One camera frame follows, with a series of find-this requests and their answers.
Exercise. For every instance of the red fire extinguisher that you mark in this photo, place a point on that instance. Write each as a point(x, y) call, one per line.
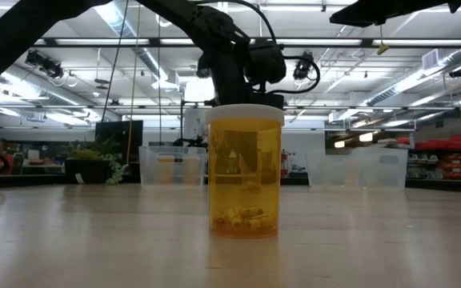
point(284, 164)

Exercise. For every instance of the large amber capsule pill bottle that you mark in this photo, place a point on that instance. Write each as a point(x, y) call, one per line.
point(244, 180)

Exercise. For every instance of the white cabinet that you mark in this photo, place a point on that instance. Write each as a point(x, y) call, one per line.
point(194, 124)

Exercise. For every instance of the round black ceiling camera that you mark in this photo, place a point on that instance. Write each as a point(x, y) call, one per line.
point(203, 72)

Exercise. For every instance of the black overhead light bar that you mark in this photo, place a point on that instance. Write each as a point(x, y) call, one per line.
point(154, 41)

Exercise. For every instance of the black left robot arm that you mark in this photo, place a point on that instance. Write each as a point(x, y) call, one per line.
point(14, 28)

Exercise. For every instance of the yellow hanging tag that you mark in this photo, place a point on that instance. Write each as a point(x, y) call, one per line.
point(382, 49)

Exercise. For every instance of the black monitor screen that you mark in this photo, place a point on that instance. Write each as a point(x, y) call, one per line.
point(118, 134)

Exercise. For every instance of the black overhead rig camera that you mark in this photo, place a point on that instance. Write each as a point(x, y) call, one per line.
point(303, 68)

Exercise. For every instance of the potted green succulent plant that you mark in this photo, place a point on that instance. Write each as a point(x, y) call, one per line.
point(88, 172)

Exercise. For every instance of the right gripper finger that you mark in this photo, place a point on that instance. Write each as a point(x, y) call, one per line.
point(358, 20)
point(360, 10)

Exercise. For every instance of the clear plastic bin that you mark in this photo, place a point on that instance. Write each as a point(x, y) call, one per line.
point(150, 172)
point(378, 176)

